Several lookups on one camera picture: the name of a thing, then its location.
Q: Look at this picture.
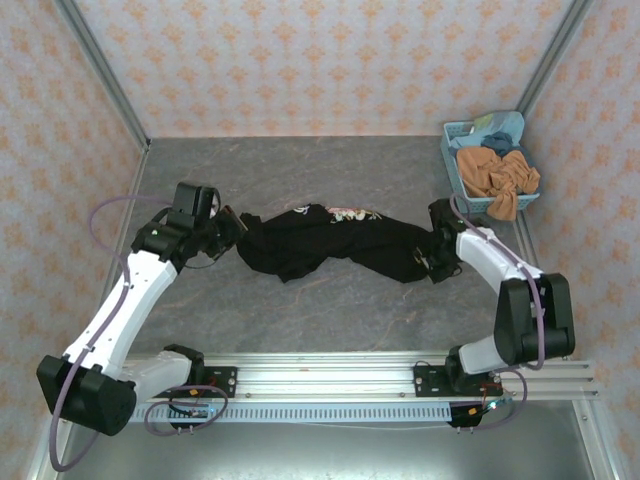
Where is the black floral print t-shirt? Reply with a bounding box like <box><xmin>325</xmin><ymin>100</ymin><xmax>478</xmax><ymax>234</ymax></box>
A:
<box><xmin>235</xmin><ymin>202</ymin><xmax>441</xmax><ymax>285</ymax></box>

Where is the light blue patterned t-shirt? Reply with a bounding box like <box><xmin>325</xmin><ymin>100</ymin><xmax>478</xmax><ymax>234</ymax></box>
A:
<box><xmin>467</xmin><ymin>110</ymin><xmax>534</xmax><ymax>166</ymax></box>

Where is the blue plastic basket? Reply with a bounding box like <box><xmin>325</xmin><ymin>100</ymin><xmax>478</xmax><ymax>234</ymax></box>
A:
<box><xmin>440</xmin><ymin>121</ymin><xmax>542</xmax><ymax>214</ymax></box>

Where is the slotted grey cable duct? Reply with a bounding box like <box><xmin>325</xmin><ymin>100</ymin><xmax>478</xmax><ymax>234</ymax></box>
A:
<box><xmin>127</xmin><ymin>402</ymin><xmax>454</xmax><ymax>425</ymax></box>

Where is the orange t-shirt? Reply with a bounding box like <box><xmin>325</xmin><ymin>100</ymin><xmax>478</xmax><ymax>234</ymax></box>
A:
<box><xmin>455</xmin><ymin>146</ymin><xmax>542</xmax><ymax>222</ymax></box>

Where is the dark blue t-shirt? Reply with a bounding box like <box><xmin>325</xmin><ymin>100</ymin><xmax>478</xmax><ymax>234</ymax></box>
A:
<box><xmin>480</xmin><ymin>130</ymin><xmax>521</xmax><ymax>157</ymax></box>

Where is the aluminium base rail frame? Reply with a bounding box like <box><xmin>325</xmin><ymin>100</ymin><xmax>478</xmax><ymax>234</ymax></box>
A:
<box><xmin>122</xmin><ymin>351</ymin><xmax>600</xmax><ymax>402</ymax></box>

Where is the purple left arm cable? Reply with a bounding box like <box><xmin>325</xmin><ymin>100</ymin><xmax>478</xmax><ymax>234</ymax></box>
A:
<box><xmin>47</xmin><ymin>194</ymin><xmax>230</xmax><ymax>474</ymax></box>

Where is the small circuit board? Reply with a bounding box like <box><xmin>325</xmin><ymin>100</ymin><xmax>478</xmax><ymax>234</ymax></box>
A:
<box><xmin>478</xmin><ymin>393</ymin><xmax>517</xmax><ymax>415</ymax></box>
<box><xmin>169</xmin><ymin>403</ymin><xmax>214</xmax><ymax>420</ymax></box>

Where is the aluminium corner post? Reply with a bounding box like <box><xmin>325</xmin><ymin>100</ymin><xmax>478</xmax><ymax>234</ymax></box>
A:
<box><xmin>53</xmin><ymin>0</ymin><xmax>152</xmax><ymax>151</ymax></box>
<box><xmin>516</xmin><ymin>0</ymin><xmax>596</xmax><ymax>115</ymax></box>

